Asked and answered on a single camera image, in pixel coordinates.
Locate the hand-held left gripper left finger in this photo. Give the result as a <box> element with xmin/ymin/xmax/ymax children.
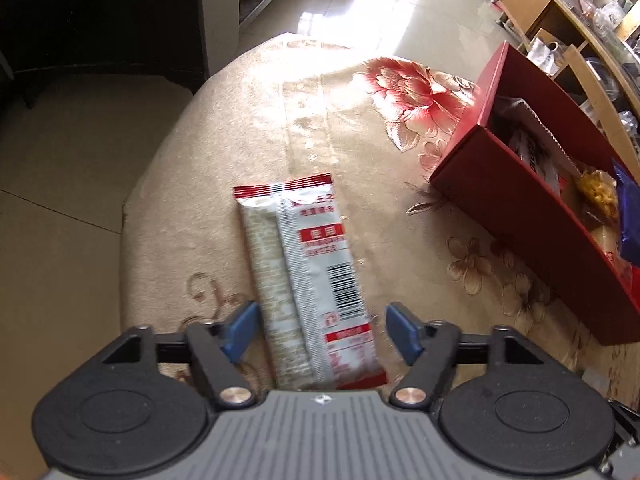
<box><xmin>100</xmin><ymin>301</ymin><xmax>260</xmax><ymax>409</ymax></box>

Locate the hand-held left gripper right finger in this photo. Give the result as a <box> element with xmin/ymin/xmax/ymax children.
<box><xmin>386</xmin><ymin>302</ymin><xmax>547</xmax><ymax>409</ymax></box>

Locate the long white and red packet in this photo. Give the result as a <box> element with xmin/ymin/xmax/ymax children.
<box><xmin>232</xmin><ymin>172</ymin><xmax>389</xmax><ymax>392</ymax></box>

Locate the red cardboard box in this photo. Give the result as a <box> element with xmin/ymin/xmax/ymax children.
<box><xmin>429</xmin><ymin>42</ymin><xmax>640</xmax><ymax>347</ymax></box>

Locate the clear bag of yellow snacks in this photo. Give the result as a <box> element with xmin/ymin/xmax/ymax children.
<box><xmin>575</xmin><ymin>167</ymin><xmax>621</xmax><ymax>224</ymax></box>

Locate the blue snack packet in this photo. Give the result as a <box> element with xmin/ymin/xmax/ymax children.
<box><xmin>611</xmin><ymin>157</ymin><xmax>640</xmax><ymax>262</ymax></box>

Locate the beige floral tablecloth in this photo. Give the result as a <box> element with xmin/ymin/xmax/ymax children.
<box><xmin>119</xmin><ymin>35</ymin><xmax>640</xmax><ymax>401</ymax></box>

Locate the silver foil bag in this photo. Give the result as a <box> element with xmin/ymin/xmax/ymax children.
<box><xmin>525</xmin><ymin>35</ymin><xmax>567</xmax><ymax>77</ymax></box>

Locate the dark wicker chair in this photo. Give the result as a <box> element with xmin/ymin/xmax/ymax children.
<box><xmin>0</xmin><ymin>0</ymin><xmax>210</xmax><ymax>110</ymax></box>

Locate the wooden television stand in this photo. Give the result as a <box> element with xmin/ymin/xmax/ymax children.
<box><xmin>495</xmin><ymin>0</ymin><xmax>640</xmax><ymax>161</ymax></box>

